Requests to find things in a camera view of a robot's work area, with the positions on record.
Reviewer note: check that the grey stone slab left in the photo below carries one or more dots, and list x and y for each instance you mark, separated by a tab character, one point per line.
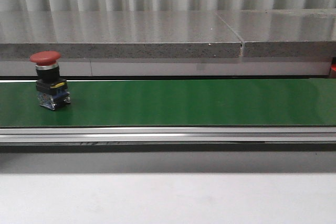
111	35

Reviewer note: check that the grey stone slab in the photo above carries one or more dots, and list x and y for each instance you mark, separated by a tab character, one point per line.
289	33
111	35

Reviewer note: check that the grey stone slab right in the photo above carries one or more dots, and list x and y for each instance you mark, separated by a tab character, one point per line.
289	33

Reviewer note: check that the green conveyor belt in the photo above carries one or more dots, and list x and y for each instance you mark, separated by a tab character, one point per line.
176	103

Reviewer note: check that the red orange plate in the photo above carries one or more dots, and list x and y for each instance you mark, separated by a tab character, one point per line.
332	73

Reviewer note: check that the aluminium conveyor frame rail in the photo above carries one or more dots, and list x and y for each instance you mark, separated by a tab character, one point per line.
168	135

